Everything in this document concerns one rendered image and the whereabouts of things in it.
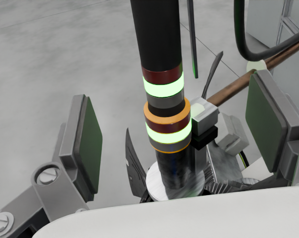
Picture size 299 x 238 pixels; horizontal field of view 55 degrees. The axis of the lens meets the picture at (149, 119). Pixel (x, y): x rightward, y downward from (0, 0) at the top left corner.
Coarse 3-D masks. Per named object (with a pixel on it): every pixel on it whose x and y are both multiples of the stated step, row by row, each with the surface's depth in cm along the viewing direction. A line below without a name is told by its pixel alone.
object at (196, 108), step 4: (196, 104) 30; (200, 104) 30; (192, 108) 29; (196, 108) 29; (200, 108) 29; (204, 108) 29; (192, 112) 29; (196, 112) 29; (200, 112) 29; (192, 124) 29
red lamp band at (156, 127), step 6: (144, 114) 26; (150, 120) 26; (180, 120) 25; (186, 120) 26; (150, 126) 26; (156, 126) 25; (162, 126) 25; (168, 126) 25; (174, 126) 25; (180, 126) 26; (162, 132) 26; (168, 132) 26
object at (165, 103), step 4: (180, 92) 24; (148, 96) 24; (152, 96) 24; (172, 96) 24; (176, 96) 24; (180, 96) 24; (148, 100) 25; (152, 100) 24; (156, 100) 24; (160, 100) 24; (164, 100) 24; (168, 100) 24; (172, 100) 24; (176, 100) 24; (180, 100) 24; (152, 104) 25; (156, 104) 24; (160, 104) 24; (164, 104) 24; (168, 104) 24; (172, 104) 24; (176, 104) 24; (160, 108) 24; (164, 108) 24
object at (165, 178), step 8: (160, 152) 29; (184, 152) 29; (160, 160) 30; (168, 160) 29; (176, 160) 29; (184, 160) 30; (160, 168) 31; (168, 168) 30; (176, 168) 30; (184, 168) 31; (168, 176) 31; (176, 176) 31; (184, 176) 32; (168, 184) 33; (176, 184) 32; (184, 184) 33
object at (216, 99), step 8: (288, 48) 36; (296, 48) 36; (280, 56) 35; (288, 56) 35; (272, 64) 34; (248, 72) 33; (240, 80) 32; (248, 80) 32; (224, 88) 32; (232, 88) 31; (240, 88) 32; (216, 96) 31; (224, 96) 31; (232, 96) 32; (216, 104) 30
